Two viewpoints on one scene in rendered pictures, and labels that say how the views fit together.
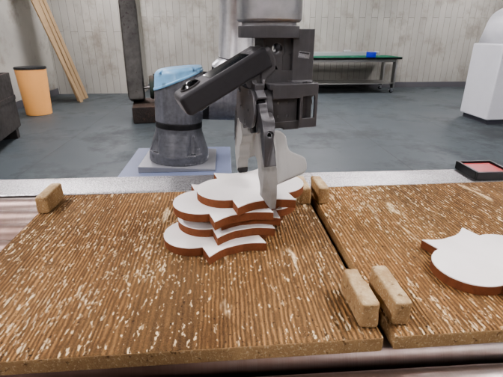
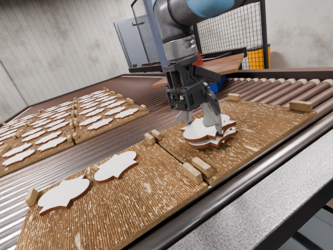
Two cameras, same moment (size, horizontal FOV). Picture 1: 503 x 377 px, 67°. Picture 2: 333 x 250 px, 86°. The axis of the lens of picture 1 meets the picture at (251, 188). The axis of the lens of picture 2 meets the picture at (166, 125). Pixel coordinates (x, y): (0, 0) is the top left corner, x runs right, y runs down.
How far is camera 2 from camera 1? 0.92 m
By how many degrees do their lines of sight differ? 133
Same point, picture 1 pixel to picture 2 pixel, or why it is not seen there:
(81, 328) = not seen: hidden behind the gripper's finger
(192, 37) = not seen: outside the picture
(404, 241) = (143, 164)
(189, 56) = not seen: outside the picture
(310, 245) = (178, 146)
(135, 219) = (253, 123)
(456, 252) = (126, 160)
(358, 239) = (162, 156)
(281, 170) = (183, 115)
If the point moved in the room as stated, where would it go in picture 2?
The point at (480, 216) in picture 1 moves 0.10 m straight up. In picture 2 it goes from (99, 204) to (81, 171)
